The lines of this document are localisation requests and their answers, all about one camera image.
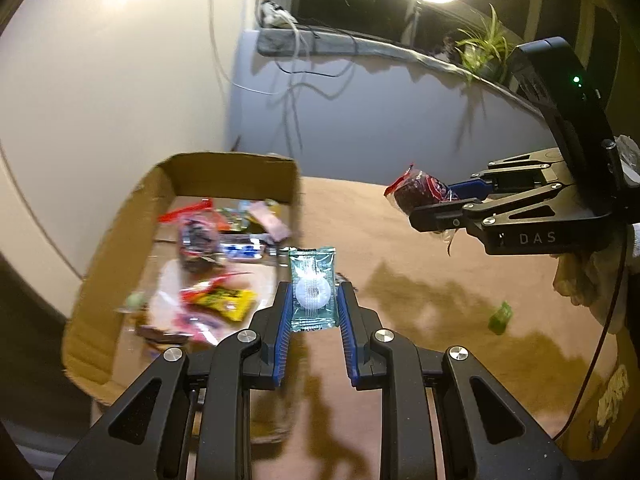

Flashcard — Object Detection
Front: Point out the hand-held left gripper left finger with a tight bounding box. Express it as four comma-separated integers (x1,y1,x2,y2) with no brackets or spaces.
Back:
52,281,293,480

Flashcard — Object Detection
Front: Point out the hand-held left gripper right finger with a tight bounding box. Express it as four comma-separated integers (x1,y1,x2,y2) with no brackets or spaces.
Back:
337,281,581,480

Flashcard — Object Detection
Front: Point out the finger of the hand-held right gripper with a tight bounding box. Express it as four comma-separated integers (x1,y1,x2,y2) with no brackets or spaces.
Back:
408,183,582,234
449,148,577,202

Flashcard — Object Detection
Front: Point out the teal clear snack packet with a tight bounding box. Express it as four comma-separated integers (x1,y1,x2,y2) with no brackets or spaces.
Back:
289,247,337,334

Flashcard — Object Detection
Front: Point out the yellow snack packet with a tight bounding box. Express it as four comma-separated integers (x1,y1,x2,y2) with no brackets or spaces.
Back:
192,287,258,323

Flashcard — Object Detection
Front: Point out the red clear snack packet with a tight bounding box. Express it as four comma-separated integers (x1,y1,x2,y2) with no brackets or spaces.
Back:
172,272,251,341

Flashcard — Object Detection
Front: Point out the red-ended clear dark snack packet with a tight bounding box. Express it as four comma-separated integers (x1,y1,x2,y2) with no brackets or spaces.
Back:
157,199,226,273
384,164,463,256

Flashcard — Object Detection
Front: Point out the cardboard box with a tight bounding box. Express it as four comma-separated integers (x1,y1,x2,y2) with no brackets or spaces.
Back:
62,152,307,445

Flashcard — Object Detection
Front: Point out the person's right hand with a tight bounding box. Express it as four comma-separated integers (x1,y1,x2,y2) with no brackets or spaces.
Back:
552,247,627,333

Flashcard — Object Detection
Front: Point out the brown table cloth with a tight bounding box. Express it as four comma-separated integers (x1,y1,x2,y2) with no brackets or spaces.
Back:
90,175,631,480

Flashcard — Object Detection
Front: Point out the pink snack packet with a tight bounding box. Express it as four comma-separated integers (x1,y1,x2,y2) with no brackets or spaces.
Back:
249,201,293,240

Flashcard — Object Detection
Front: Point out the green potted plant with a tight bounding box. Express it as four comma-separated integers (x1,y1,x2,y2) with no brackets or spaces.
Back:
452,5,517,84

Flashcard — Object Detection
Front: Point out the small green candy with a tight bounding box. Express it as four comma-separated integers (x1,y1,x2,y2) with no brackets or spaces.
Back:
487,301,515,335

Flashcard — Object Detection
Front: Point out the grey stone window sill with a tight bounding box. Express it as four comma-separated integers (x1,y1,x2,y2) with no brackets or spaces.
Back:
257,27,551,117

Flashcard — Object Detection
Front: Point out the dark window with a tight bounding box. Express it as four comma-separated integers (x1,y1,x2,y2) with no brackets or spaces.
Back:
274,0,591,58

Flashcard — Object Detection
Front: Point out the white power adapter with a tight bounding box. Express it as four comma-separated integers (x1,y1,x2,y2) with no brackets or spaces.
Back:
260,1,299,29

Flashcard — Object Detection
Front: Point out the white curved panel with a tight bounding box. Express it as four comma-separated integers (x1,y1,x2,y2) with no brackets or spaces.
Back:
0,0,277,321

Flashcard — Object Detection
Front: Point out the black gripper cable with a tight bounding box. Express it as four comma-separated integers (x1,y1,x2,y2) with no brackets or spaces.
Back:
552,225,632,441

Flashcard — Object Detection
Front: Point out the dark hanging cable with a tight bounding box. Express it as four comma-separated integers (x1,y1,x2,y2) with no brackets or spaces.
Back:
280,30,357,153

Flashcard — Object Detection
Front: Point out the white cable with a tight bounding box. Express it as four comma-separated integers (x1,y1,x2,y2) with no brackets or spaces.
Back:
207,0,281,96

